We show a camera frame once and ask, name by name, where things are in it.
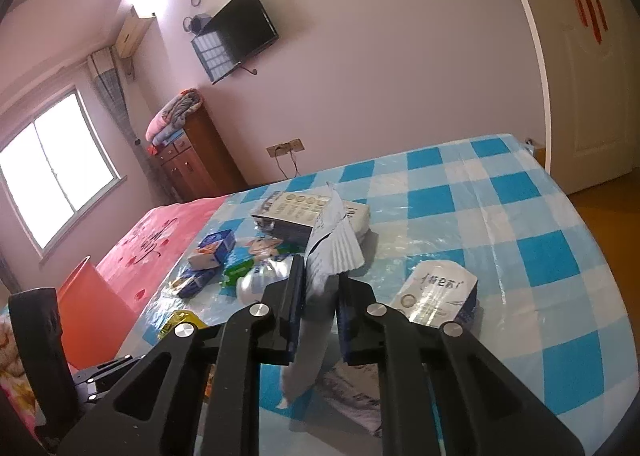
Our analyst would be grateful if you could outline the yellow wrapper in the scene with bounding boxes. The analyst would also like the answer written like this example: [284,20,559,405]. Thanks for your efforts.
[159,310,208,341]

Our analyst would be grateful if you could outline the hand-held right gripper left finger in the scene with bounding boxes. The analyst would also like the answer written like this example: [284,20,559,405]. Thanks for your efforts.
[57,253,307,456]

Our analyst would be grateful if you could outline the light printed packet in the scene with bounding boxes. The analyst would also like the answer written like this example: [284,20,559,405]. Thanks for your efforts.
[245,236,293,263]

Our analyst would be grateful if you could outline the dark blue flat carton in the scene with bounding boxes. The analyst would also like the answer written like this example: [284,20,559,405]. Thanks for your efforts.
[172,268,223,299]

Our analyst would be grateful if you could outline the black wall device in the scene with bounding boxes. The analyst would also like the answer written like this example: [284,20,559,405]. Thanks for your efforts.
[182,13,213,36]

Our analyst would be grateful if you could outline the blue snack carton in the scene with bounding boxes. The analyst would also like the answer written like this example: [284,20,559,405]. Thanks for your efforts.
[189,230,237,269]

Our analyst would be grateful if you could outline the brown wooden cabinet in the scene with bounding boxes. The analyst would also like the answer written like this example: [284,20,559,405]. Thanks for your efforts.
[152,103,248,203]

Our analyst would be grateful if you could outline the stack of folded blankets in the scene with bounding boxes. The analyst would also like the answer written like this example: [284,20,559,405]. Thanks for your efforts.
[145,88,203,147]

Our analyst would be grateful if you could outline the white framed window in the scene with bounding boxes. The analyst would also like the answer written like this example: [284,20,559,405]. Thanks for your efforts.
[0,88,122,253]

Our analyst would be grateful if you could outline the white printed cardboard box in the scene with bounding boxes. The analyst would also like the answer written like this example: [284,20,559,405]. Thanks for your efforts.
[250,190,372,247]

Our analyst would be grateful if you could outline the dark hanging cables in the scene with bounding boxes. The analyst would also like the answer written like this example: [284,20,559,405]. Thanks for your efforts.
[272,151,302,180]

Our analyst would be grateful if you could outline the black wall television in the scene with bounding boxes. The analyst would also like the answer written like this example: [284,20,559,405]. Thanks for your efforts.
[205,0,279,84]

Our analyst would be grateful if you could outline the grey checked curtain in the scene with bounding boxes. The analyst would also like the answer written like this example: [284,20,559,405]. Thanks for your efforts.
[89,48,173,204]

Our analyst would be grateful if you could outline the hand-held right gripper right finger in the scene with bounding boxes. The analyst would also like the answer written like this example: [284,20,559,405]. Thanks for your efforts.
[336,275,586,456]

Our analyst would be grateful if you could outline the white paper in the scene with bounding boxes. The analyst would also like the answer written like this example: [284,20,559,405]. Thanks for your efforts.
[279,182,367,409]

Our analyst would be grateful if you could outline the white plastic bottle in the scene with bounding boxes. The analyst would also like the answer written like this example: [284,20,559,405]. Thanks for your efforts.
[235,261,290,307]

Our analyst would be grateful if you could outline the wall socket strip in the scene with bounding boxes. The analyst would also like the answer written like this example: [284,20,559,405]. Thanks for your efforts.
[266,137,305,157]

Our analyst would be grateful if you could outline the blue checked cloth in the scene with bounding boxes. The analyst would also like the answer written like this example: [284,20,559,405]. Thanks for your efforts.
[135,133,628,456]

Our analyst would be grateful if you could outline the orange plastic bucket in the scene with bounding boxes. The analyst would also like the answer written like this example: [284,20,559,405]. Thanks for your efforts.
[56,256,141,372]

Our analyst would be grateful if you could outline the white air conditioner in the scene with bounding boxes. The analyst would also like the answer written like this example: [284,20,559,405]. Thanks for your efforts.
[112,6,157,59]

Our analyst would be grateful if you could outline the white carton with round print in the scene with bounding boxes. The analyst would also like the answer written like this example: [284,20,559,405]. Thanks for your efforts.
[390,258,479,334]

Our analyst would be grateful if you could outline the green packet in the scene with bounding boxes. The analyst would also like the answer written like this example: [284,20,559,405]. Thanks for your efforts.
[221,258,263,287]

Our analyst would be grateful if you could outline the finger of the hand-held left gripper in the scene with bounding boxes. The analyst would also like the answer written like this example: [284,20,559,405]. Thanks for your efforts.
[72,356,148,404]

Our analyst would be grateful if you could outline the white door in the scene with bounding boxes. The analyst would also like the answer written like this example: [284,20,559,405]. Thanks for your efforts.
[487,0,640,194]

